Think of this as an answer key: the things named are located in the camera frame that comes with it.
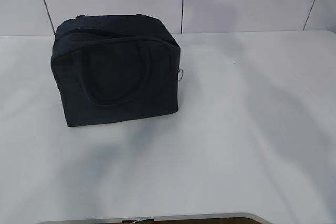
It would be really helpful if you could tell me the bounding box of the navy blue lunch bag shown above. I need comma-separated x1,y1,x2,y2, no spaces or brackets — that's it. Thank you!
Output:
50,14,181,127

